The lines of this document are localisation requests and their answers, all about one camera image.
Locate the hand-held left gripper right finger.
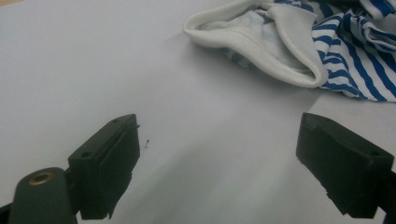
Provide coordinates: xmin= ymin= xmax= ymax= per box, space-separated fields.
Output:
xmin=295 ymin=112 xmax=395 ymax=219

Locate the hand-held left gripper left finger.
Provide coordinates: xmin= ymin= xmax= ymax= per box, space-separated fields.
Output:
xmin=67 ymin=113 xmax=141 ymax=220

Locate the blue white striped baby romper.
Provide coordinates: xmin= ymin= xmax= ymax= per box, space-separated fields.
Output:
xmin=182 ymin=0 xmax=396 ymax=103

